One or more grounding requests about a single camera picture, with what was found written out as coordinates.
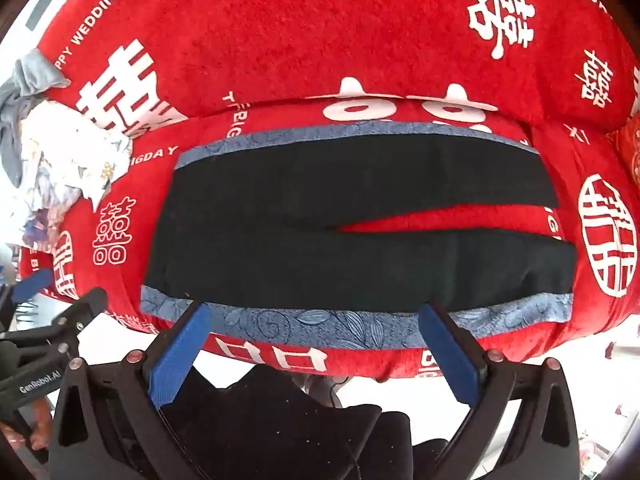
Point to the white appliance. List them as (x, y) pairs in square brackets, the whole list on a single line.
[(39, 10)]

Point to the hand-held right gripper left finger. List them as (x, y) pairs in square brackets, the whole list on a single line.
[(180, 355)]

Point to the red printed blanket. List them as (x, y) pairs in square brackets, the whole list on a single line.
[(300, 35)]

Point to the black pants with blue stripes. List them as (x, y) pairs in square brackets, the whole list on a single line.
[(300, 260)]

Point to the red patterned cushion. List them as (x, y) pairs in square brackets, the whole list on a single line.
[(629, 155)]

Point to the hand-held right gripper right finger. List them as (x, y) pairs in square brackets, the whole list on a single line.
[(450, 355)]

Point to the grey cloth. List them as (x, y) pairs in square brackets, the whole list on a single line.
[(25, 85)]

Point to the white floral cloth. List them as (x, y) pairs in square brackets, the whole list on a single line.
[(65, 160)]

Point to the person's left hand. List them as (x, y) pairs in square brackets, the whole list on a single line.
[(36, 439)]

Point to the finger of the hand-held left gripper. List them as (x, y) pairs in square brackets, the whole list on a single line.
[(86, 306), (32, 286)]

